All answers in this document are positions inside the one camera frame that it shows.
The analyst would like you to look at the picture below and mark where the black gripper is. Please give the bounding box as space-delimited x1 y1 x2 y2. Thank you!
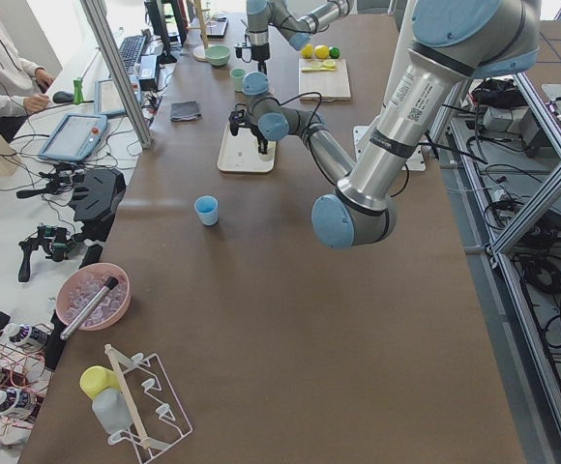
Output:
234 42 270 74
228 109 269 155

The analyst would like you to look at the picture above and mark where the green plastic cup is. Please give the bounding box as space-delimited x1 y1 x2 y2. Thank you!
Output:
230 68 247 92

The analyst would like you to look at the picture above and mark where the blue plastic cup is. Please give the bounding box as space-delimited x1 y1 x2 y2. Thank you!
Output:
193 195 219 226

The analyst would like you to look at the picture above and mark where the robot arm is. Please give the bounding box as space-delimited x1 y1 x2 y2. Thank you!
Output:
228 1 541 248
234 0 355 73

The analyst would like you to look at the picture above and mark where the cream rabbit tray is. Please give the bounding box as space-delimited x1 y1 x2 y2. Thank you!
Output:
217 124 277 174

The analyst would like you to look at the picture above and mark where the yellow plastic knife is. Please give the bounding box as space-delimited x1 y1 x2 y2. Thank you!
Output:
300 67 337 73

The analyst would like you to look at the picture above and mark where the green bowl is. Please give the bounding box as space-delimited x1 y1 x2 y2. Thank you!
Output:
205 44 231 67

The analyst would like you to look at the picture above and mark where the whole lemon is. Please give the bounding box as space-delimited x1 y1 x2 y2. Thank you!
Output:
300 43 313 59
313 44 330 60

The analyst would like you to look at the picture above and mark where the wooden mug tree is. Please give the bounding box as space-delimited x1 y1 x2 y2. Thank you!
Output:
187 0 209 63

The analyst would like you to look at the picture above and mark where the wooden cutting board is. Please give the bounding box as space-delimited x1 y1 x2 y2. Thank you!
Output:
298 58 351 102

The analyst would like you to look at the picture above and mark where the green lime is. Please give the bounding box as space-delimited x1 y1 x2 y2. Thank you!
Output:
329 46 340 59

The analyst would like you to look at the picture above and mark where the grey cloth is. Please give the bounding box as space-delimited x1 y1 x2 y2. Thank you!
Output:
170 101 201 122

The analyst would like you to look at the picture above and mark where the black keyboard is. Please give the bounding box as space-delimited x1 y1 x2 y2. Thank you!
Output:
118 35 146 73

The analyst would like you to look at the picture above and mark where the blue teach pendant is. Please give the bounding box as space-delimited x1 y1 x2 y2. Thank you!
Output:
38 113 108 162

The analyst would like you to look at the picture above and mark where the computer mouse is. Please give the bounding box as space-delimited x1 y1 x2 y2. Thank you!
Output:
52 91 74 104

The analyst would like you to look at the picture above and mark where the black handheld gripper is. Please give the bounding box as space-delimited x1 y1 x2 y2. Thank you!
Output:
17 224 81 282

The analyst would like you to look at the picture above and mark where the pink bowl with ice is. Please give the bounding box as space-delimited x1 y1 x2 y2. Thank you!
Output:
56 263 132 332

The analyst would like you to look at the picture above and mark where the yellow cup on rack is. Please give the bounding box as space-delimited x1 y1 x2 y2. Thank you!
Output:
79 365 120 400

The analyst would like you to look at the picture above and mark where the clear cup on rack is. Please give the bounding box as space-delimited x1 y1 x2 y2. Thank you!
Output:
92 388 133 435

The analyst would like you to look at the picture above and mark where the aluminium frame post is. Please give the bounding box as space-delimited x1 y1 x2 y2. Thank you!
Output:
80 0 153 149

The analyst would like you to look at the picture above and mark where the metal scoop handle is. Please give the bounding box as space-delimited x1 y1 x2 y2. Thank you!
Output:
60 276 119 341

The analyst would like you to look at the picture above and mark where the white wire rack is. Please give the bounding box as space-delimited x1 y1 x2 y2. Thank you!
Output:
104 344 193 463

